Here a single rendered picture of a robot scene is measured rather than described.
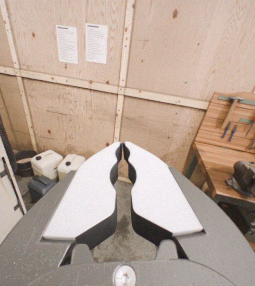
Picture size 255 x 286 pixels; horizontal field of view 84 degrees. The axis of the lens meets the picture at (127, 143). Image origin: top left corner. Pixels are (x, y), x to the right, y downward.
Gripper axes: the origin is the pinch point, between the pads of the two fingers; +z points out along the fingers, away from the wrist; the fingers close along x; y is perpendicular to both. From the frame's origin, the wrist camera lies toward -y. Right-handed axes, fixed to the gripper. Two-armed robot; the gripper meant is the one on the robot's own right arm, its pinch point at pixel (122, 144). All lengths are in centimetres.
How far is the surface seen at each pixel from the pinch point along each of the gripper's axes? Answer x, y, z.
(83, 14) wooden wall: -32, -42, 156
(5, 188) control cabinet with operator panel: -72, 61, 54
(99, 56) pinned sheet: -21, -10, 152
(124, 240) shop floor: -1, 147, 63
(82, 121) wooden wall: -50, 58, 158
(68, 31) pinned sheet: -49, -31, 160
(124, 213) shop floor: -1, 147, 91
